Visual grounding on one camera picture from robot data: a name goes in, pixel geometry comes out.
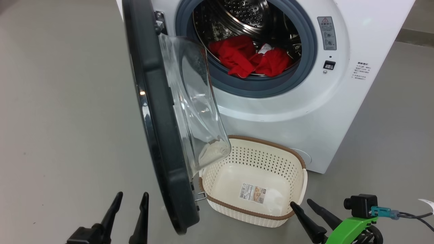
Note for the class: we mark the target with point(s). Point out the white front-load washing machine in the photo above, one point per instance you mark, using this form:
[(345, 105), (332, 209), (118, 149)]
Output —
[(291, 112)]

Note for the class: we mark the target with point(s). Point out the round filter cover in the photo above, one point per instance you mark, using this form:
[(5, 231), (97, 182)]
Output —
[(304, 156)]

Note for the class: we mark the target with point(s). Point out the red garment with white trim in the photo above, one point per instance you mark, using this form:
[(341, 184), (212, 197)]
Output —
[(237, 54)]

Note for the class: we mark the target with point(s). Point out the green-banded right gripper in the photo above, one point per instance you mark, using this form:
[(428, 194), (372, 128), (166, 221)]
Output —
[(349, 230)]

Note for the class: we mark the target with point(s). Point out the grey rubber door gasket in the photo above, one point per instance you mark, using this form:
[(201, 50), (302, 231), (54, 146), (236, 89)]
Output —
[(257, 88)]

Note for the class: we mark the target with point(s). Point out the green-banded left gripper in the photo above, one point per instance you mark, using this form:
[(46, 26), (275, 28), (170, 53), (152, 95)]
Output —
[(91, 235)]

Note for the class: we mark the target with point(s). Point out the dark grey round washer door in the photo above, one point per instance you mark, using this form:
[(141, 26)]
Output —
[(159, 135)]

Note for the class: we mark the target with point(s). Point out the black door lock slot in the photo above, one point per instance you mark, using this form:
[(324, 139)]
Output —
[(329, 65)]

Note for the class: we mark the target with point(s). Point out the printed text sticker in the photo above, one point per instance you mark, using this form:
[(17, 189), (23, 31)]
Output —
[(361, 70)]

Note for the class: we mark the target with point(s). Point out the metal door hinge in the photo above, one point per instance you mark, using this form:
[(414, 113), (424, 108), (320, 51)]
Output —
[(160, 22)]

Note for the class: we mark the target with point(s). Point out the grey warning label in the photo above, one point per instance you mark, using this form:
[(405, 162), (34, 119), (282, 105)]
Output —
[(327, 33)]

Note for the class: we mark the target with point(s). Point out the cream perforated basket brown rim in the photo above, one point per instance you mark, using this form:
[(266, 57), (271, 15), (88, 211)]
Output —
[(230, 179)]

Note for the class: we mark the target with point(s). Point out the steel perforated washer drum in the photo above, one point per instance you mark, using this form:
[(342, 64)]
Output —
[(244, 17)]

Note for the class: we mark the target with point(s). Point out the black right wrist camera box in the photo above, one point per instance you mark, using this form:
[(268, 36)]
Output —
[(361, 205)]

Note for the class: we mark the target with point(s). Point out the barcode sticker inside basket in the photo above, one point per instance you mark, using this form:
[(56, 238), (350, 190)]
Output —
[(253, 194)]

